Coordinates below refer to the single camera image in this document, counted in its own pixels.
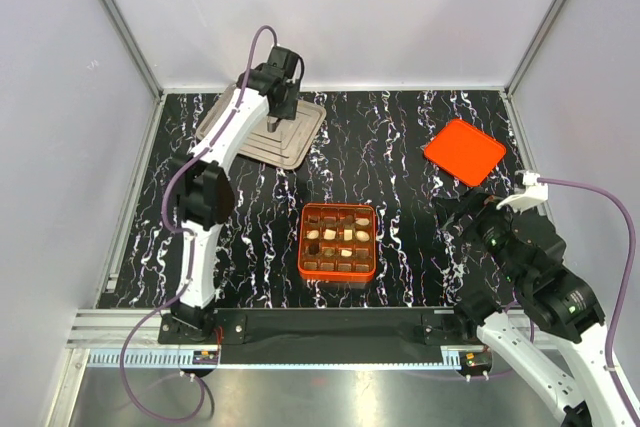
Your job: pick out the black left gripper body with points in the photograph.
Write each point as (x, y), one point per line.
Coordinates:
(287, 109)

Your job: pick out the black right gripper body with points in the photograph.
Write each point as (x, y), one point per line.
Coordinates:
(490, 227)

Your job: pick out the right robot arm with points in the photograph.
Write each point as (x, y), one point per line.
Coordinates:
(594, 392)

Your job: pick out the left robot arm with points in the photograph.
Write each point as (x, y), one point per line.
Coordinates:
(204, 198)

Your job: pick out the orange chocolate box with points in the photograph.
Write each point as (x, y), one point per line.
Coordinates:
(328, 265)

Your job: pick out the silver metal tray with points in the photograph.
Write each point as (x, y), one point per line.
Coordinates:
(288, 145)

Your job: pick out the orange box lid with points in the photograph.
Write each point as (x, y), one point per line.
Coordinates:
(465, 152)

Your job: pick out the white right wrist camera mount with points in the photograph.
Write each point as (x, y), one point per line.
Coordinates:
(529, 192)

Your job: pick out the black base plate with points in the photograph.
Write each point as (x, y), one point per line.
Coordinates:
(278, 338)

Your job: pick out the aluminium rail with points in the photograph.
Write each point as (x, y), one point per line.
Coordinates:
(97, 328)

